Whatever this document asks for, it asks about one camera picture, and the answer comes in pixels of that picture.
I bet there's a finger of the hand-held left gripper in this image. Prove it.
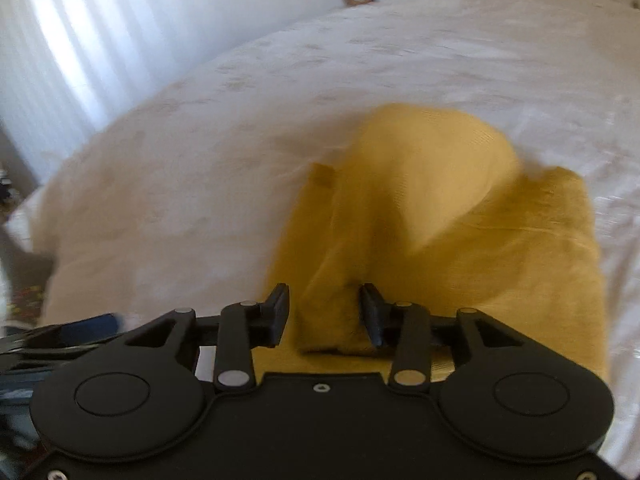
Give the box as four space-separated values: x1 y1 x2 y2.
0 312 124 361

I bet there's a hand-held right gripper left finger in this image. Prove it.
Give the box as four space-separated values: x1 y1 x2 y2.
125 283 291 394

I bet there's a yellow knit garment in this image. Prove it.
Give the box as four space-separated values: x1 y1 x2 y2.
265 102 611 386

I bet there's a bed with white bedspread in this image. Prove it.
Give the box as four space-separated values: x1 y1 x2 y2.
5 0 640 466

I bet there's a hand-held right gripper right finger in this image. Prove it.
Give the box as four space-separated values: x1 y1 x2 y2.
360 283 522 394

